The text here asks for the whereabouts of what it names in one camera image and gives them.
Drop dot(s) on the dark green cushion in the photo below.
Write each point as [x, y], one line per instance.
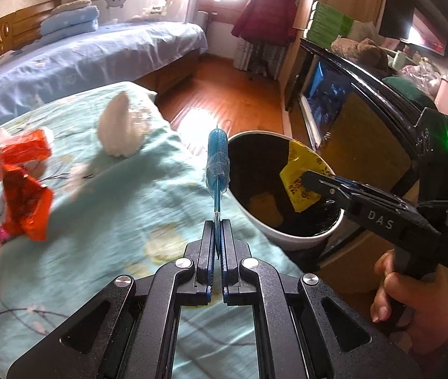
[409, 89]

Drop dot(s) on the white bin with black liner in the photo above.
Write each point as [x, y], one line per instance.
[255, 158]

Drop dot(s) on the yellow wrapper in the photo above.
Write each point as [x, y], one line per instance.
[297, 173]

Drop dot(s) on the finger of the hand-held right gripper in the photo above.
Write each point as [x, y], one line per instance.
[352, 184]
[322, 185]

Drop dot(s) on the black flat screen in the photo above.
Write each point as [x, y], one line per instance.
[409, 12]

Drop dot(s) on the person's right hand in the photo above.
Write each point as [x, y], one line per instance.
[421, 304]

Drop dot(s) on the teal floral blanket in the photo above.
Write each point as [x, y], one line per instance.
[129, 213]

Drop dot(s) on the red jacket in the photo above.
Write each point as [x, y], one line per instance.
[265, 15]

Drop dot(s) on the brown plush toy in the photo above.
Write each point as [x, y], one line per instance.
[360, 49]

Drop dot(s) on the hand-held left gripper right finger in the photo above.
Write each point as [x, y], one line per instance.
[230, 260]

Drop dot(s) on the flat patterned pillow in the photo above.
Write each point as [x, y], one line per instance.
[72, 6]

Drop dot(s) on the pinkish plastic bag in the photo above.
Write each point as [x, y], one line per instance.
[421, 75]

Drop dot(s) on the stack of green boxes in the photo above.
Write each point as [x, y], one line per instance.
[328, 23]

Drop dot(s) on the red foil wrapper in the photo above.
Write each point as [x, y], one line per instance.
[23, 197]

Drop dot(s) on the folded light blue blanket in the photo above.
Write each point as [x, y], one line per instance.
[70, 21]

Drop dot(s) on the coat rack stand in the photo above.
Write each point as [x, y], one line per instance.
[259, 57]

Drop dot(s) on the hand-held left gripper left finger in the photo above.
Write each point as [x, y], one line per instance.
[209, 260]

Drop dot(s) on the bed with blue sheet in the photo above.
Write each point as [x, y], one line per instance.
[90, 55]

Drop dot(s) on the black glossy cabinet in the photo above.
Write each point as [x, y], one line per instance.
[366, 126]

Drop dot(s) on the blue plastic packet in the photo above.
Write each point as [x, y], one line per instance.
[218, 158]

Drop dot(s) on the white crumpled tissue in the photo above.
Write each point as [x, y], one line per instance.
[119, 130]

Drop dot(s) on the pale green cup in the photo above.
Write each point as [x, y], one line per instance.
[399, 61]

